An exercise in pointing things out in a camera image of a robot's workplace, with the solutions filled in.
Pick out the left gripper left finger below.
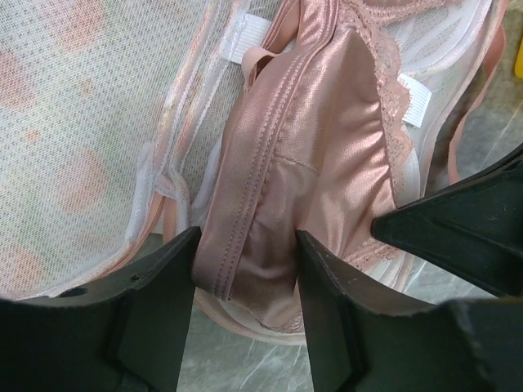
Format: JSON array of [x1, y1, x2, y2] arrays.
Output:
[[1, 227, 200, 391]]

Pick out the yellow plastic tray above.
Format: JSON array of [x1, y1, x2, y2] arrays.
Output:
[[509, 28, 522, 81]]

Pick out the pink satin bra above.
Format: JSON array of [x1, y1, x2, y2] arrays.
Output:
[[191, 0, 507, 334]]

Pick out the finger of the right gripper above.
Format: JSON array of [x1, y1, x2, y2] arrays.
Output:
[[371, 147, 522, 297]]

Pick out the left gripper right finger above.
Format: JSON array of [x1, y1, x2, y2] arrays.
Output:
[[296, 231, 522, 391]]

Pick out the pink mesh laundry bag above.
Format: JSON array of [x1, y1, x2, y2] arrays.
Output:
[[0, 0, 507, 346]]

